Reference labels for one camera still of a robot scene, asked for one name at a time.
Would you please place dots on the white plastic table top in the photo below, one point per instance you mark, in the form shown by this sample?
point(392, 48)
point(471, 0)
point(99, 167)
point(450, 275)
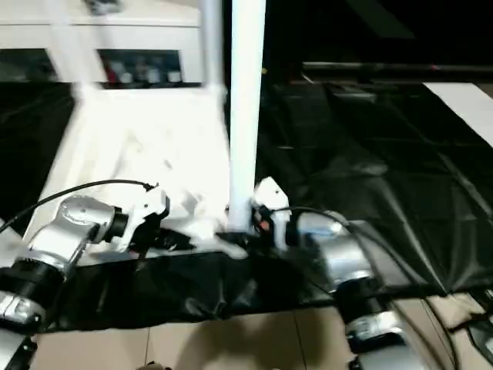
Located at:
point(135, 135)

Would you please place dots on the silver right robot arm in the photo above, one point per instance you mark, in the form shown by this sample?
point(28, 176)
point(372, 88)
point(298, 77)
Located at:
point(339, 254)

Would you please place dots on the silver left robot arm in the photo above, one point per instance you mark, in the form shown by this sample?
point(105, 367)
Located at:
point(65, 231)

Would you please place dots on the black plastic mat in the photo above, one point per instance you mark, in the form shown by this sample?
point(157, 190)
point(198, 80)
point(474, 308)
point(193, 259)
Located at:
point(366, 154)

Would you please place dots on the white cup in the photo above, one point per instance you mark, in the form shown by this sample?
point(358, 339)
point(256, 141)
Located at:
point(173, 76)

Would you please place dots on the white cabinet with glass doors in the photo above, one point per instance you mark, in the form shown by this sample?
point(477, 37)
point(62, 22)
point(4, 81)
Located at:
point(135, 34)

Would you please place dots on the grey crumpled bag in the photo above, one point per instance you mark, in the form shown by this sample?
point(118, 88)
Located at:
point(104, 5)

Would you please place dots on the white flat panel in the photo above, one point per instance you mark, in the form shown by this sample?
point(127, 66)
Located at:
point(466, 108)

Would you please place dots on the black power adapter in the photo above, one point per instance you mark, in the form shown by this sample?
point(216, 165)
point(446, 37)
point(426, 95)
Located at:
point(483, 339)

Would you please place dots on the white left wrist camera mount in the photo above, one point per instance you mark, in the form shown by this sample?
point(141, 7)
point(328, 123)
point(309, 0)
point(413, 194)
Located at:
point(148, 204)

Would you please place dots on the black metal frame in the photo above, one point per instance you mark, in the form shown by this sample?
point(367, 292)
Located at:
point(404, 69)

